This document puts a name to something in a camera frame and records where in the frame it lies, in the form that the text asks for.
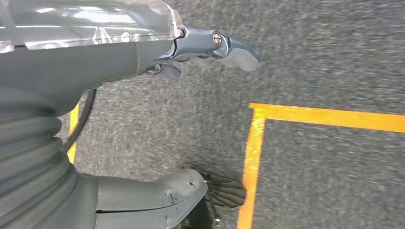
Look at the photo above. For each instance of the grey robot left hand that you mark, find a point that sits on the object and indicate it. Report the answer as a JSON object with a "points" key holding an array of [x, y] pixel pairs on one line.
{"points": [[79, 63]]}

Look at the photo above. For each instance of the yellow floor tape square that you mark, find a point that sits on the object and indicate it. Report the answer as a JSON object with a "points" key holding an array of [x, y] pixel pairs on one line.
{"points": [[316, 115]]}

